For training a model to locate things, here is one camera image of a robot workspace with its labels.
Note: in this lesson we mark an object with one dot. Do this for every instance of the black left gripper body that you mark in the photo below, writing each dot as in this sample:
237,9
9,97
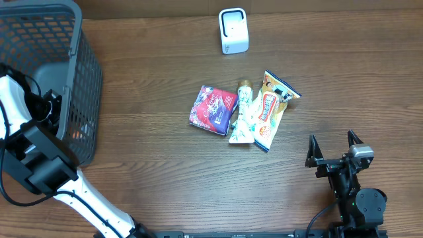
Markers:
43,110

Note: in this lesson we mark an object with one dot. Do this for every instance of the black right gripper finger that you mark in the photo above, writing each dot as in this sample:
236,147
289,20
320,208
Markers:
314,155
353,139

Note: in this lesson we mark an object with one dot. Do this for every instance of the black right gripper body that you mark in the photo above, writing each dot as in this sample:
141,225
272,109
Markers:
328,165

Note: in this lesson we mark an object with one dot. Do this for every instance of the yellow snack bag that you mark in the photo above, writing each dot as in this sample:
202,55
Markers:
268,108

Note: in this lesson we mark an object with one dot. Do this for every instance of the white green tube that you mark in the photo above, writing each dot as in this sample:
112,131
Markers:
241,131

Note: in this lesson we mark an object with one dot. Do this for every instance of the purple red tissue pack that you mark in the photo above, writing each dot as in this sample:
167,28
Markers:
213,109

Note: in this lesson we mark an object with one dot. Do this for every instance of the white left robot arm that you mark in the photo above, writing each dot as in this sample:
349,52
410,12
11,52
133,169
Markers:
78,194

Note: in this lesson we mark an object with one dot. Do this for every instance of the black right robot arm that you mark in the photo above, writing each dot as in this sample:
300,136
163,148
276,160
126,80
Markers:
361,209

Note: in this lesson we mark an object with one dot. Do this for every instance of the white barcode scanner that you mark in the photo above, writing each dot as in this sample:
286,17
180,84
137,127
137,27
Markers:
233,30

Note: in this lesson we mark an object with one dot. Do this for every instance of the dark grey plastic basket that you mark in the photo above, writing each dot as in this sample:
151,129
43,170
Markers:
45,40

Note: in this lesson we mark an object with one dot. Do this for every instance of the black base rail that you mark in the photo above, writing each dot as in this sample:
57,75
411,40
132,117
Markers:
298,233

